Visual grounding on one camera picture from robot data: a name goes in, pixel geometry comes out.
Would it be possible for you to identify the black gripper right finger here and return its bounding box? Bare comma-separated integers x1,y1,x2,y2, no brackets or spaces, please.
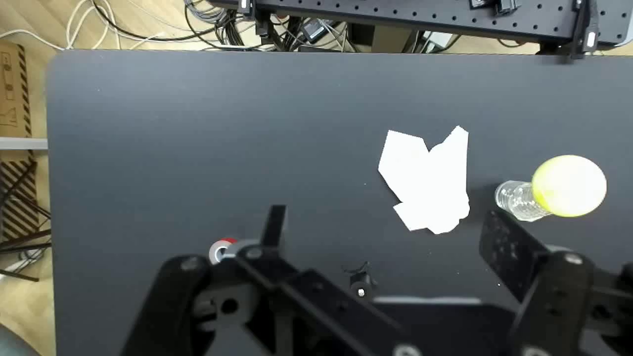
479,205,633,356

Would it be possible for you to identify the yellow ball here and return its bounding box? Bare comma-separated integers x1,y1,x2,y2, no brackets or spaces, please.
530,152,609,219

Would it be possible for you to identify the black perforated breadboard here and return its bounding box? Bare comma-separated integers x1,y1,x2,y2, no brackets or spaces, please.
216,0,633,53

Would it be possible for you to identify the black clamp post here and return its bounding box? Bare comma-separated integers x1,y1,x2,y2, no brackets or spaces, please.
538,0,601,59

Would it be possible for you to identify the white lens cleaning towel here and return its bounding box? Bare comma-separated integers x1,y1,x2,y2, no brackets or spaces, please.
376,124,473,237

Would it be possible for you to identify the white cable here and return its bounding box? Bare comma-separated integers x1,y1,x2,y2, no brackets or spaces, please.
0,0,127,53

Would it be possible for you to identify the cardboard box with striped edge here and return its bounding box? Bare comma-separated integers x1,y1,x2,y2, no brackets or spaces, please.
0,41,36,138

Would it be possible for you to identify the striped cardboard sheet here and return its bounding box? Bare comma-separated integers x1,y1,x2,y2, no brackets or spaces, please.
0,148,53,243

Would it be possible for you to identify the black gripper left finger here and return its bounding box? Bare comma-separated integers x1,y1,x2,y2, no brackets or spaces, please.
121,204,423,356

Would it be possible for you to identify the black cable bundle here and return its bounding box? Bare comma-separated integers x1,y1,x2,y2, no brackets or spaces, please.
91,0,344,53

